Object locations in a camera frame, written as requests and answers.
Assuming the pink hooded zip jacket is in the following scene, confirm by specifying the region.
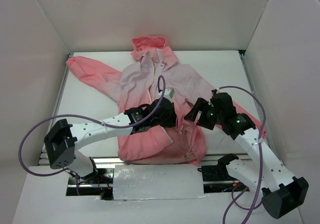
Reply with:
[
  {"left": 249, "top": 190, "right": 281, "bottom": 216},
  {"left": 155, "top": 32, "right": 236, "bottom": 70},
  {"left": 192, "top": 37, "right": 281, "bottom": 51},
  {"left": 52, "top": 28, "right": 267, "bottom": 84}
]
[{"left": 65, "top": 35, "right": 266, "bottom": 165}]

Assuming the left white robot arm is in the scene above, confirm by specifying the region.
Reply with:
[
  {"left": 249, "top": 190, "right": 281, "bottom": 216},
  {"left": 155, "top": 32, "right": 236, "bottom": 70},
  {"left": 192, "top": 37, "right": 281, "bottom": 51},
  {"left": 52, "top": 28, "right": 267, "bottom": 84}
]
[{"left": 44, "top": 98, "right": 177, "bottom": 183}]

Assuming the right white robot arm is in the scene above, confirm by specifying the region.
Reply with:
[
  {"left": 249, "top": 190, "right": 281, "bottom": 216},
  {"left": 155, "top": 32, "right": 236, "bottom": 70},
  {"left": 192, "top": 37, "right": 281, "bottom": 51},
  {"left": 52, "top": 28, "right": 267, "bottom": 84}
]
[{"left": 185, "top": 92, "right": 309, "bottom": 219}]

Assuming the white foil tape patch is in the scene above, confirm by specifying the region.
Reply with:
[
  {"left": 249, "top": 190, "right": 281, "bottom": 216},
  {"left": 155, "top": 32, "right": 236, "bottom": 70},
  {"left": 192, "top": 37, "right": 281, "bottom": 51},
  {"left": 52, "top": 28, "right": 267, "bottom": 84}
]
[{"left": 113, "top": 164, "right": 205, "bottom": 200}]

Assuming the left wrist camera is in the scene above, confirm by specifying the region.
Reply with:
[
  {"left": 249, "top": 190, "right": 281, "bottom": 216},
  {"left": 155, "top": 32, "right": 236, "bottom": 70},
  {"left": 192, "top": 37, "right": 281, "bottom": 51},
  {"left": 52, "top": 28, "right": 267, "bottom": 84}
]
[{"left": 157, "top": 88, "right": 175, "bottom": 101}]

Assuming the right aluminium table rail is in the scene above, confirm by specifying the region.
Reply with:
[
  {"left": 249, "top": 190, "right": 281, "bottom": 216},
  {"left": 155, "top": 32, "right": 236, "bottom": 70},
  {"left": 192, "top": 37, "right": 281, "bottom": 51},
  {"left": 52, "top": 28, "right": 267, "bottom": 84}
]
[{"left": 238, "top": 50, "right": 273, "bottom": 154}]

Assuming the aluminium table rail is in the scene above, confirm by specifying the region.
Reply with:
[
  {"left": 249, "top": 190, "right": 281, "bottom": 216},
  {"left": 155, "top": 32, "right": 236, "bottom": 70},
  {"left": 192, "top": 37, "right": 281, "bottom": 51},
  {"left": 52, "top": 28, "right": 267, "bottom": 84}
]
[
  {"left": 37, "top": 153, "right": 253, "bottom": 166},
  {"left": 238, "top": 50, "right": 273, "bottom": 154},
  {"left": 38, "top": 65, "right": 69, "bottom": 166}
]

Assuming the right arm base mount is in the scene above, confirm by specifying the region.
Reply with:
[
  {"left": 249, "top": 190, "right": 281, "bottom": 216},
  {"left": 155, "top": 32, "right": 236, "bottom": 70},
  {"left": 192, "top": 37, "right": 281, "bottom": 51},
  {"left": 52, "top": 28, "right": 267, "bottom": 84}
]
[{"left": 197, "top": 154, "right": 241, "bottom": 193}]

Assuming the front aluminium table rail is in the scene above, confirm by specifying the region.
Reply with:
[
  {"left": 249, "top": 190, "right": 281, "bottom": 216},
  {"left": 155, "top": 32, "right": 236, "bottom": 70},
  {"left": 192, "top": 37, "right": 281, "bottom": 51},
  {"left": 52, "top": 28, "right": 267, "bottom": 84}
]
[{"left": 37, "top": 153, "right": 253, "bottom": 166}]

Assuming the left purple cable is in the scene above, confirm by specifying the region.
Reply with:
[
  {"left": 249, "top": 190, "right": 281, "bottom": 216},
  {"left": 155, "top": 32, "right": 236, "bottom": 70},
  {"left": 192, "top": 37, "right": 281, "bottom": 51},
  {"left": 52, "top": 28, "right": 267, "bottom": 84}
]
[{"left": 19, "top": 75, "right": 166, "bottom": 197}]

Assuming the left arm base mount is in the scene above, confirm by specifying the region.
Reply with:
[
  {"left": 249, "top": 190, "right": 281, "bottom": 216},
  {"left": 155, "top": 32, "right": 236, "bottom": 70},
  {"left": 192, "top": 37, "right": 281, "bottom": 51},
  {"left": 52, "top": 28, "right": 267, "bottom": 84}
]
[{"left": 65, "top": 168, "right": 114, "bottom": 200}]

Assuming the left aluminium table rail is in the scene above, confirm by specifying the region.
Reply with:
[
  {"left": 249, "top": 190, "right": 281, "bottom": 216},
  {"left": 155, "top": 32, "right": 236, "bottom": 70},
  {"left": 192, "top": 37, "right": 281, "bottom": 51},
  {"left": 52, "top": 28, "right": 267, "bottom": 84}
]
[{"left": 38, "top": 65, "right": 69, "bottom": 166}]

